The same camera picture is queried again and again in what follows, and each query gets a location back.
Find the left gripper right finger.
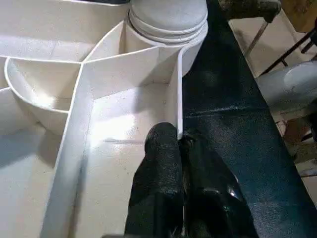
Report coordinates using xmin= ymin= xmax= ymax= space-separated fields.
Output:
xmin=178 ymin=131 xmax=258 ymax=238

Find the white plastic table leg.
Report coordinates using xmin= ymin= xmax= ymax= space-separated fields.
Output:
xmin=127 ymin=0 xmax=209 ymax=48

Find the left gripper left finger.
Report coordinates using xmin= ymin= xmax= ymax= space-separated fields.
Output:
xmin=124 ymin=121 xmax=185 ymax=238

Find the black work mat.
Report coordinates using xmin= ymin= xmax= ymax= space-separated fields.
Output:
xmin=182 ymin=0 xmax=317 ymax=238

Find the dark cushioned folding stool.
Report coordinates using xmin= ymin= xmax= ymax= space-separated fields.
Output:
xmin=217 ymin=0 xmax=317 ymax=75

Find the white plastic table top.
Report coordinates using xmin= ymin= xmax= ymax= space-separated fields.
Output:
xmin=0 ymin=0 xmax=209 ymax=238

